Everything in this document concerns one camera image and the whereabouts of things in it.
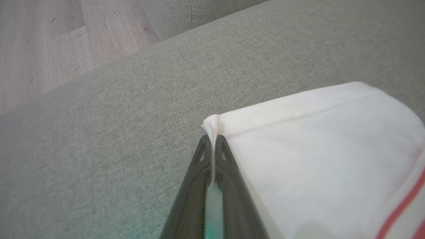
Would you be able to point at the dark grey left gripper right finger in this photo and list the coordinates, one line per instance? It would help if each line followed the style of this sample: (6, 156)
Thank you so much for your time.
(235, 205)

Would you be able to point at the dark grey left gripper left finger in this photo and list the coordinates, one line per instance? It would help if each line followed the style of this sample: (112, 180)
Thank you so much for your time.
(192, 199)

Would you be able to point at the red basketball jersey white sleeves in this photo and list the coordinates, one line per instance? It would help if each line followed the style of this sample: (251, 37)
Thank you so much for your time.
(315, 166)

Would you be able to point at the grey sofa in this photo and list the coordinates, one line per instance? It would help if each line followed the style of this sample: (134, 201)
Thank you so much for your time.
(99, 132)

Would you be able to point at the small grey sofa cushion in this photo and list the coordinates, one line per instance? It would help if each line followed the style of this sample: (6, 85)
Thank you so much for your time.
(186, 16)

